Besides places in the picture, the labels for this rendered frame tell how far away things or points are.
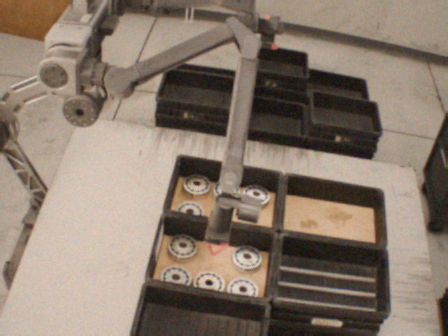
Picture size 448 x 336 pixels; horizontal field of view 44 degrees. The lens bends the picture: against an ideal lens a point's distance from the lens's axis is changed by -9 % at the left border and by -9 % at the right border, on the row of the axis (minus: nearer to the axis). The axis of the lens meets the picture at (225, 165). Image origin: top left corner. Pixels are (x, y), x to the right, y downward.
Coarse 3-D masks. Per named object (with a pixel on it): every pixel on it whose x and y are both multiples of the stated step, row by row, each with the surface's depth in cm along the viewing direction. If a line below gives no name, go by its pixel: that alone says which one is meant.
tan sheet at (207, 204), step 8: (176, 192) 223; (240, 192) 226; (272, 192) 228; (176, 200) 220; (184, 200) 220; (192, 200) 221; (200, 200) 221; (208, 200) 221; (272, 200) 225; (208, 208) 219; (272, 208) 222; (264, 216) 219; (272, 216) 219; (256, 224) 215; (264, 224) 216
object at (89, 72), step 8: (80, 56) 162; (88, 56) 168; (80, 64) 161; (88, 64) 163; (96, 64) 164; (104, 64) 165; (80, 72) 162; (88, 72) 163; (96, 72) 164; (80, 80) 164; (88, 80) 164; (96, 80) 164; (80, 88) 166
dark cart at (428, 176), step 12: (444, 120) 328; (444, 132) 330; (444, 144) 327; (432, 156) 346; (444, 156) 320; (432, 168) 344; (444, 168) 322; (432, 180) 341; (444, 180) 320; (432, 192) 338; (444, 192) 314; (432, 204) 330; (444, 204) 315; (432, 216) 326; (444, 216) 321; (432, 228) 334
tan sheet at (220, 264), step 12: (168, 240) 205; (204, 252) 203; (228, 252) 204; (264, 252) 206; (156, 264) 197; (168, 264) 197; (180, 264) 198; (192, 264) 199; (204, 264) 199; (216, 264) 200; (228, 264) 200; (264, 264) 202; (156, 276) 193; (192, 276) 195; (228, 276) 197; (240, 276) 197; (252, 276) 198; (264, 276) 198; (264, 288) 194
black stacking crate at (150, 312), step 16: (144, 304) 179; (160, 304) 185; (176, 304) 183; (192, 304) 182; (208, 304) 181; (224, 304) 180; (240, 304) 179; (144, 320) 180; (160, 320) 180; (176, 320) 181; (192, 320) 182; (208, 320) 183; (224, 320) 183; (240, 320) 184; (256, 320) 184
